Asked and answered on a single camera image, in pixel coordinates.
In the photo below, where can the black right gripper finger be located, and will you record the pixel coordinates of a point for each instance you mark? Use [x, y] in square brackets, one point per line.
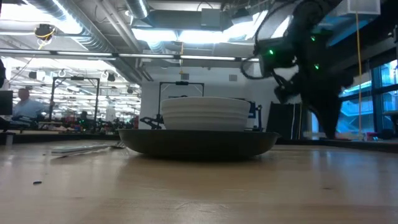
[333, 116]
[318, 116]

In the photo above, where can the stack of white bowls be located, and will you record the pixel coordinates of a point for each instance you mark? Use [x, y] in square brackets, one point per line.
[205, 113]

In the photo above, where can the dark round tray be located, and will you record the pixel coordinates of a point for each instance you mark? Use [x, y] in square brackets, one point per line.
[199, 143]

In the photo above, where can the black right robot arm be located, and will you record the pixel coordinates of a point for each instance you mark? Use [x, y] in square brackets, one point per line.
[311, 46]

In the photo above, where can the black background robot arm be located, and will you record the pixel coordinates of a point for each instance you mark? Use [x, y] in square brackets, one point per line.
[152, 122]

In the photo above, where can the black leaning panels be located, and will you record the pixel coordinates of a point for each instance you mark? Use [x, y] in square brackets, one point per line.
[284, 121]

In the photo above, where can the black monitor on stand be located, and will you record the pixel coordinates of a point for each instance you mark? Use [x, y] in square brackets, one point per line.
[256, 115]

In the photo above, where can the white ceiling box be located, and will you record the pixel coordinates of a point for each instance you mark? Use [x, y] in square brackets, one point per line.
[362, 7]

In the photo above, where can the long ceiling light strip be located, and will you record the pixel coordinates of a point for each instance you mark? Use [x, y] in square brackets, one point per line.
[149, 56]

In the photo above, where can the person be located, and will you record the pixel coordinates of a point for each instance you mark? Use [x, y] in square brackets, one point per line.
[83, 115]
[28, 107]

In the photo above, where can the small black speck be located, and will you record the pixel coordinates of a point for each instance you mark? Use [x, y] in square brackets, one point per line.
[37, 183]

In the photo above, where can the dark monitor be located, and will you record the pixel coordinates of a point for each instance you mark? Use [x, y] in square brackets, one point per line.
[6, 102]

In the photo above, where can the grey wall vent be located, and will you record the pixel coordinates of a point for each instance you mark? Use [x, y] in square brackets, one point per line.
[233, 77]
[185, 76]

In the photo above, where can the black metal frame rig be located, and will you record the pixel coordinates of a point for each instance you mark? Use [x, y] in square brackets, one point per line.
[51, 99]
[182, 83]

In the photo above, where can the round silver air duct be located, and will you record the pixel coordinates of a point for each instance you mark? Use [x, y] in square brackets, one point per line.
[136, 7]

